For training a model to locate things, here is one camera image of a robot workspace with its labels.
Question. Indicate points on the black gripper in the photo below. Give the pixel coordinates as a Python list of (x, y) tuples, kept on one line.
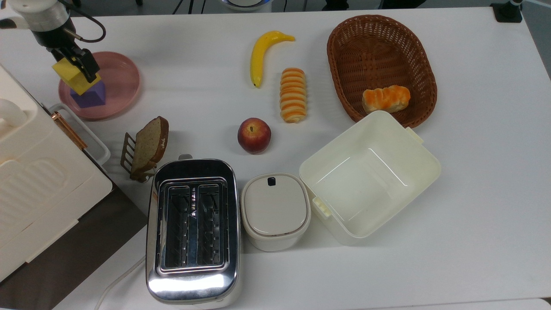
[(60, 41)]

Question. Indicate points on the yellow cube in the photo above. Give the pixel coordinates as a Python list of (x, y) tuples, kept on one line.
[(73, 77)]

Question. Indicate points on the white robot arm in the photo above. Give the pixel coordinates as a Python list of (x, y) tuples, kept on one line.
[(38, 13)]

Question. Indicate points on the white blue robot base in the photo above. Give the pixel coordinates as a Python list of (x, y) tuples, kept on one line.
[(247, 3)]

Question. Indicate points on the purple cube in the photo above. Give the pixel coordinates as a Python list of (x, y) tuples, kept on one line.
[(92, 98)]

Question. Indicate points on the pink plate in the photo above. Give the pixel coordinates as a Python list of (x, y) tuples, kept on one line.
[(120, 82)]

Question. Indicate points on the brown toast rack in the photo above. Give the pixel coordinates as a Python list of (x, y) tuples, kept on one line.
[(127, 150)]

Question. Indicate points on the brown bread slice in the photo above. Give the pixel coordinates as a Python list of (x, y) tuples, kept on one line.
[(148, 144)]

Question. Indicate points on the yellow banana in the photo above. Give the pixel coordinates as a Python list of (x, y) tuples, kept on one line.
[(260, 54)]

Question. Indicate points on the red apple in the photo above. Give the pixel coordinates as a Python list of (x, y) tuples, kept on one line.
[(254, 135)]

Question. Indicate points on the orange striped bread roll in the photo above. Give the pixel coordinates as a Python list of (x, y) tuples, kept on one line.
[(293, 94)]

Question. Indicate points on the small white lidded container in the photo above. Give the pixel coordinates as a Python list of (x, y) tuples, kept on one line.
[(275, 206)]

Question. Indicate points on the chrome two-slot toaster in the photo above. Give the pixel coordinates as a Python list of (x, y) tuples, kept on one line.
[(193, 284)]

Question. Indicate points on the brown wicker basket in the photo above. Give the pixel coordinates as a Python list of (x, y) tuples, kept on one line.
[(379, 51)]

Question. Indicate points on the orange glazed bread bun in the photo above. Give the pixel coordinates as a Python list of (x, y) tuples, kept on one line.
[(385, 99)]

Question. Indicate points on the cream open plastic box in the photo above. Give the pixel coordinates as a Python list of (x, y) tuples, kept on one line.
[(370, 181)]

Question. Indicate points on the white tray frame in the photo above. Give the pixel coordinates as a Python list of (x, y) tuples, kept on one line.
[(97, 144)]

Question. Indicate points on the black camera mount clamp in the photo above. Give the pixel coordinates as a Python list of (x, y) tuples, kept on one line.
[(508, 13)]

